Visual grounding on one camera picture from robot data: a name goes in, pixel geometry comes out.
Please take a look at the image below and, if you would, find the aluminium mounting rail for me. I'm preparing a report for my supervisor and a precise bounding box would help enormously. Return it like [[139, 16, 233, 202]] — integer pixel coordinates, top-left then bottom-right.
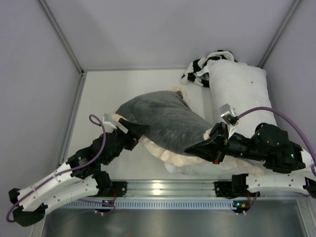
[[59, 179, 305, 198]]

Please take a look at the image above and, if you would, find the black white striped cloth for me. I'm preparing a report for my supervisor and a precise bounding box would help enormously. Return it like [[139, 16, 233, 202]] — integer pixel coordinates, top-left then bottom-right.
[[181, 50, 238, 88]]

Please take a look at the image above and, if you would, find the slotted grey cable duct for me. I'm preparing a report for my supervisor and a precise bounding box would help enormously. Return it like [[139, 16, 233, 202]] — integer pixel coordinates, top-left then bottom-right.
[[66, 199, 250, 209]]

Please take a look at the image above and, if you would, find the grey cream ruffled pillowcase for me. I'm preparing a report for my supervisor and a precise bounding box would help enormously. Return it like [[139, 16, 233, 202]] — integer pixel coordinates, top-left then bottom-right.
[[110, 85, 265, 177]]

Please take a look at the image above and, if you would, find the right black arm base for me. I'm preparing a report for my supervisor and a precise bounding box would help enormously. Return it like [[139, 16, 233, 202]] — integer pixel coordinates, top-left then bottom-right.
[[213, 174, 249, 199]]

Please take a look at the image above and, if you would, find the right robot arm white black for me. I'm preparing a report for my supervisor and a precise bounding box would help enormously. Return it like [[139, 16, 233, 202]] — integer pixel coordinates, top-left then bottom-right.
[[185, 122, 316, 198]]

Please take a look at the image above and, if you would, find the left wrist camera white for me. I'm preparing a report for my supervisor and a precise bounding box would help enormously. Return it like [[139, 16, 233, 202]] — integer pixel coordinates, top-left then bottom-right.
[[102, 114, 117, 132]]

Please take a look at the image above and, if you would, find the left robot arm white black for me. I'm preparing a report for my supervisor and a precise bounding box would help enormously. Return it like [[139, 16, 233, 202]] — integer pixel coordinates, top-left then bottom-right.
[[6, 115, 150, 227]]

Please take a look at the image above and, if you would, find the right aluminium frame post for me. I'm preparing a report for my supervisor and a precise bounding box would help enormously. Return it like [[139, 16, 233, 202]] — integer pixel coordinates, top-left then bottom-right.
[[258, 0, 304, 68]]

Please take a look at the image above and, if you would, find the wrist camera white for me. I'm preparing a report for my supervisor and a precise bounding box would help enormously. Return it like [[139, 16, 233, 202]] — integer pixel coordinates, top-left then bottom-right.
[[102, 114, 117, 132], [219, 104, 239, 136]]

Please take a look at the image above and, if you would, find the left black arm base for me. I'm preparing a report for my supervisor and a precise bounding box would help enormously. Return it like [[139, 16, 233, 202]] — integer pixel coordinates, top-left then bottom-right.
[[96, 181, 127, 198]]

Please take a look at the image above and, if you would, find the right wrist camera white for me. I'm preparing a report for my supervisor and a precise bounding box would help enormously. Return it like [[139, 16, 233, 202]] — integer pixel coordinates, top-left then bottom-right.
[[219, 104, 239, 136]]

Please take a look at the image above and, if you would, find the left aluminium frame post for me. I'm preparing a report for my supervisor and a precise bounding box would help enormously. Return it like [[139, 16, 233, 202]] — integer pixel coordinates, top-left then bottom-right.
[[37, 0, 84, 75]]

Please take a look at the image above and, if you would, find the aluminium frame post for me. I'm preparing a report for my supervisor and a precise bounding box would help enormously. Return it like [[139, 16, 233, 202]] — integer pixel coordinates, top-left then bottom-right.
[[258, 0, 304, 68], [37, 0, 84, 75]]

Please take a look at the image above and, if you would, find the bare white pillow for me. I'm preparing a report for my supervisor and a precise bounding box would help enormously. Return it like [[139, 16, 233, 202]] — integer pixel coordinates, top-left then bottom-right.
[[206, 60, 300, 175]]

